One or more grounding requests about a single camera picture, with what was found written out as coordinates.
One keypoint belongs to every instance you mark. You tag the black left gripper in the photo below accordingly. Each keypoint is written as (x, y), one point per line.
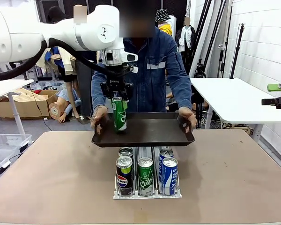
(116, 86)

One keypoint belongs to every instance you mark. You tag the green Chilsung cider can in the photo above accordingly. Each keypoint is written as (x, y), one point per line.
(145, 180)
(120, 117)

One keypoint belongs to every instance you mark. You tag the black serving tray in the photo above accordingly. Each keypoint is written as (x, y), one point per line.
(152, 131)

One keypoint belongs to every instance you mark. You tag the black Pepsi can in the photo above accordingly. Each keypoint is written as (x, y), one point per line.
(126, 152)
(124, 180)

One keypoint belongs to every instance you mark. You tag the person's right forearm denim sleeve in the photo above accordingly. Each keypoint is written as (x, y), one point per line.
(97, 91)

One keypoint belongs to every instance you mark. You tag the person's left forearm denim sleeve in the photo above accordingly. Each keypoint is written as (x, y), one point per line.
(182, 93)

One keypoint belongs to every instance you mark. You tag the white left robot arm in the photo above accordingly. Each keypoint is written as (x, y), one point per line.
(25, 30)

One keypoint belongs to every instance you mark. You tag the person in denim jacket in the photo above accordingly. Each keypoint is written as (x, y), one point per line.
(154, 82)

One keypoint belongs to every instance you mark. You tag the person's right hand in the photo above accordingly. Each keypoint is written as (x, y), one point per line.
(98, 114)

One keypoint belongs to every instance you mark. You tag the person's left hand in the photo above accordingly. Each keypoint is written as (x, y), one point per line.
(188, 114)

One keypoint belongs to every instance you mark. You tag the large white table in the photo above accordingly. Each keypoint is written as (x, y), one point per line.
(236, 100)

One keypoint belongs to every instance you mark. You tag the black pole on table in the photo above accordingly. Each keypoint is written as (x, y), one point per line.
(236, 54)

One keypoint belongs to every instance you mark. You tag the lying mannequin blue clothes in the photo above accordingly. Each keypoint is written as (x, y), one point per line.
(56, 110)

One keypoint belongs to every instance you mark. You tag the mannequin bucket hat yellow hoodie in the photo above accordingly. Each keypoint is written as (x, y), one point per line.
(165, 29)

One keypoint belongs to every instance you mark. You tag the blue Pocari Sweat can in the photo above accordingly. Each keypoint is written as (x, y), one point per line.
(166, 152)
(169, 180)

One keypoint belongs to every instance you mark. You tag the white can dispenser rack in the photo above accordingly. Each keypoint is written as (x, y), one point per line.
(156, 168)

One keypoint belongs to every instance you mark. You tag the mannequin white jacket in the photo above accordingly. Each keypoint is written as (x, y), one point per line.
(186, 37)

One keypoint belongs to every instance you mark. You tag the leaning black stand poles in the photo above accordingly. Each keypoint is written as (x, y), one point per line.
(202, 35)

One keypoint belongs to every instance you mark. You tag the black light stand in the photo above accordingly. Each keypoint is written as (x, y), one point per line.
(25, 76)

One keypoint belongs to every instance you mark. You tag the brown cardboard box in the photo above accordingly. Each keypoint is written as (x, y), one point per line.
(25, 107)

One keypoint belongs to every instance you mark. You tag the mannequin black hat blue shirt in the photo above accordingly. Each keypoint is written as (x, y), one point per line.
(55, 15)

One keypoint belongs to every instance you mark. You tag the small white desk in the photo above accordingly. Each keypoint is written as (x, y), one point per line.
(4, 86)

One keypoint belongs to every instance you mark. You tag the clear plastic storage bin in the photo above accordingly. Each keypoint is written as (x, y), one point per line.
(7, 140)
(0, 161)

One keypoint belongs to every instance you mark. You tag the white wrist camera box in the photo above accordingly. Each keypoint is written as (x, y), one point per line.
(130, 57)

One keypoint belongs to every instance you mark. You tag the black mannequin base plate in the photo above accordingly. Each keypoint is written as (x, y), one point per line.
(84, 120)

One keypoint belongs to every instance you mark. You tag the black camera tripod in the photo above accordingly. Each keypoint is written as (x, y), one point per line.
(199, 70)

